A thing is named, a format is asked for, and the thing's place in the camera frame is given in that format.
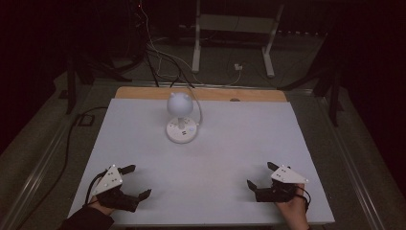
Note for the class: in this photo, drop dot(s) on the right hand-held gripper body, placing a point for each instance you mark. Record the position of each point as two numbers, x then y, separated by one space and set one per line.
282 187

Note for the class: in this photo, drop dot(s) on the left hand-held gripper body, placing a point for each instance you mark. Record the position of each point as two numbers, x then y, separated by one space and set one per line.
110 182

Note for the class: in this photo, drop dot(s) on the person's left hand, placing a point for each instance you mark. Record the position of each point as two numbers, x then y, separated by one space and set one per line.
101 206

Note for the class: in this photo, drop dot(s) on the person's right hand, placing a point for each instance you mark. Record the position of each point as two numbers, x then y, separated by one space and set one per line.
293 211

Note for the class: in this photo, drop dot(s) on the white table mat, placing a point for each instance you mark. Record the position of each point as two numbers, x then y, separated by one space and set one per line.
223 166

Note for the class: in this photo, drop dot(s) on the white round desk lamp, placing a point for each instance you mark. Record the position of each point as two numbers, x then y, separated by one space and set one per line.
180 118

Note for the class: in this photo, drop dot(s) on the wooden table board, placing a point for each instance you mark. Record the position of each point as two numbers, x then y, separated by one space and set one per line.
210 94

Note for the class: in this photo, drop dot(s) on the black metal stand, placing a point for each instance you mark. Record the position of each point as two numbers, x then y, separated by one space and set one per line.
332 89
72 83

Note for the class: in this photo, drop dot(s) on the white plug adapter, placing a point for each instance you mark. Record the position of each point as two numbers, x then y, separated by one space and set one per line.
238 66

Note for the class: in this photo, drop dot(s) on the white metal stand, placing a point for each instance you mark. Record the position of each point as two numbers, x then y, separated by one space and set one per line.
234 24

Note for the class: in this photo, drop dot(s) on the black square floor bracket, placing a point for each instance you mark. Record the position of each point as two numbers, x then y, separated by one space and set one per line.
85 120

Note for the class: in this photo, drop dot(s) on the metal floor rail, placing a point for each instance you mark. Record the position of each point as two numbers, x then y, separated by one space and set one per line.
35 179
351 166

